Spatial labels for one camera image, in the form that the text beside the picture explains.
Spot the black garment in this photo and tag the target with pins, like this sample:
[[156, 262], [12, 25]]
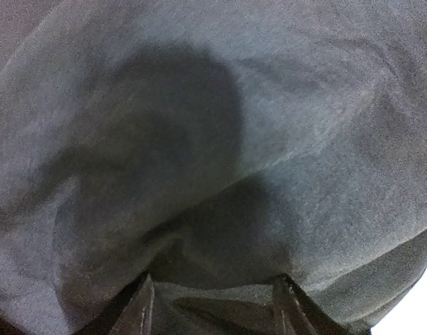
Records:
[[215, 146]]

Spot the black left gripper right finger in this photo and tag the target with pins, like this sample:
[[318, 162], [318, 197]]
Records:
[[296, 313]]

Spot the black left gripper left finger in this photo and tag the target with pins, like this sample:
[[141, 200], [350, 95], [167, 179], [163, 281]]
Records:
[[130, 312]]

